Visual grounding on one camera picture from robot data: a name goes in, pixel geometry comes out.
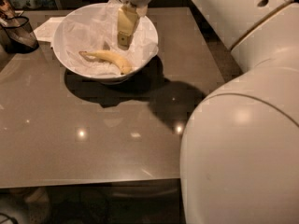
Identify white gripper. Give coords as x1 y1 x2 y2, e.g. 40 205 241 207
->
117 0 151 47

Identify yellow banana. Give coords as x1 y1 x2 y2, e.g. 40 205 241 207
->
78 50 133 75

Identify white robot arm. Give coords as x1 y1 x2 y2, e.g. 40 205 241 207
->
180 0 299 224

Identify white bowl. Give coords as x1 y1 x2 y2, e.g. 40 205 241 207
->
51 2 159 85

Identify white paper sheet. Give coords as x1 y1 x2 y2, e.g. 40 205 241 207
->
34 17 64 42

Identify dark mesh basket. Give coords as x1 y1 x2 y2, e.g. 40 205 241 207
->
0 16 39 53

